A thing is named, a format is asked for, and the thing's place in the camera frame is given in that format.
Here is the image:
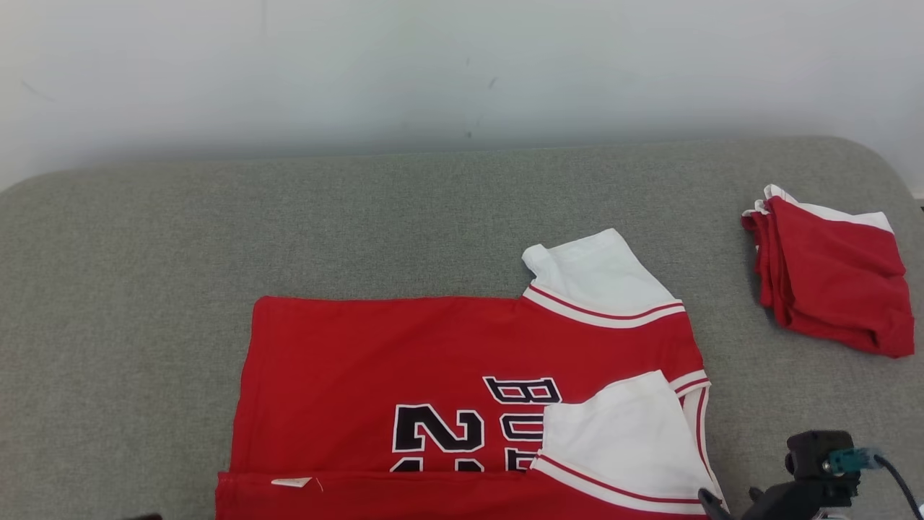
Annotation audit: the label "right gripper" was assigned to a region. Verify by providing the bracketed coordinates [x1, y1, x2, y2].
[697, 477, 860, 520]

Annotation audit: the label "red shorts white side stripe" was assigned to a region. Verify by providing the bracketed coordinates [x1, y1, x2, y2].
[741, 184, 915, 359]

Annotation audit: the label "red basketball jersey white sleeves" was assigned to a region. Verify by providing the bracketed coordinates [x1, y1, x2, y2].
[215, 229, 727, 520]

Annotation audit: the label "grey fabric sofa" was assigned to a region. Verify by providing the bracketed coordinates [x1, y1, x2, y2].
[0, 136, 924, 520]

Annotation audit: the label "black cable teal connector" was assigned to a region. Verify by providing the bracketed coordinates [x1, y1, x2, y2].
[829, 448, 924, 520]

